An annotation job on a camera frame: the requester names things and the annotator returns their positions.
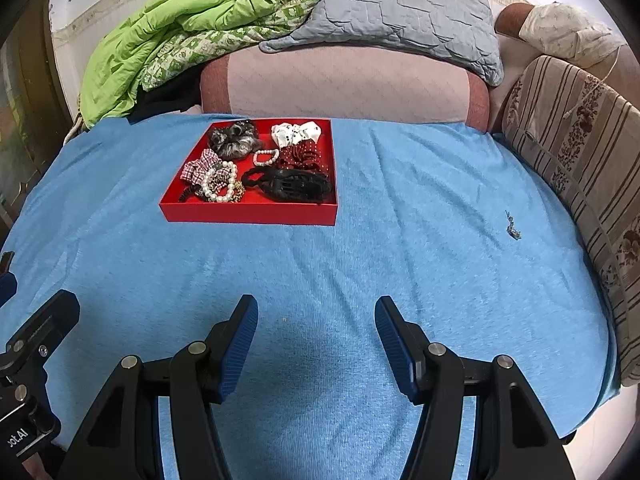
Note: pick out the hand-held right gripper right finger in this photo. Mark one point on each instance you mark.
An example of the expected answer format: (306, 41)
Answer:
(395, 350)

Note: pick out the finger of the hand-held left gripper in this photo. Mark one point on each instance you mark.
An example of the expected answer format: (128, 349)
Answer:
(7, 285)
(47, 325)

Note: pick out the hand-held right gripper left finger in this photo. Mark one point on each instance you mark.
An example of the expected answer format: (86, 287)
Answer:
(237, 350)

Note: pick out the red box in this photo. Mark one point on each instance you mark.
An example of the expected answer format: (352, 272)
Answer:
(250, 212)

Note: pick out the black claw clip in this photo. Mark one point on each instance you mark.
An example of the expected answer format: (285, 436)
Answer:
(290, 185)

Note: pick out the red plaid scrunchie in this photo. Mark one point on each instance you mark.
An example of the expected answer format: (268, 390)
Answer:
(197, 167)

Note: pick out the dark red dotted scrunchie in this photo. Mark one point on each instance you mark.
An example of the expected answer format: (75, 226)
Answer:
(305, 157)

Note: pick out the grey sheer scrunchie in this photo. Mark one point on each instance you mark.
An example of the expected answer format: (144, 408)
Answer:
(232, 140)

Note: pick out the white dotted scrunchie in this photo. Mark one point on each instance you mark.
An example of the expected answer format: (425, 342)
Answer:
(295, 133)

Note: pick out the blue blanket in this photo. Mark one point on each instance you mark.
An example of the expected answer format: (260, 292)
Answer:
(350, 260)

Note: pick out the black cloth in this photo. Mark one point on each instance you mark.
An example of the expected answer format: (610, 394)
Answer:
(170, 95)

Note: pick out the pink cushion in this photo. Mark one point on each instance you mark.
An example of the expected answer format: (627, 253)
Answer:
(350, 85)

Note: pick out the striped floral cushion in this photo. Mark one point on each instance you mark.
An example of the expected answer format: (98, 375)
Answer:
(575, 150)

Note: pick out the green quilt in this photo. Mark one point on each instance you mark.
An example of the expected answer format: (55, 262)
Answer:
(165, 35)

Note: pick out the grey quilted pillow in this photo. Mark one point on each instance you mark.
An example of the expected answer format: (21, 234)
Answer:
(400, 10)

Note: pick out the brown cushion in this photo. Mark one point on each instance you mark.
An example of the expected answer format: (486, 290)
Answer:
(510, 20)

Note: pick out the white patterned cloth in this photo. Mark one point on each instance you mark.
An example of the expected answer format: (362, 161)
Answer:
(565, 30)

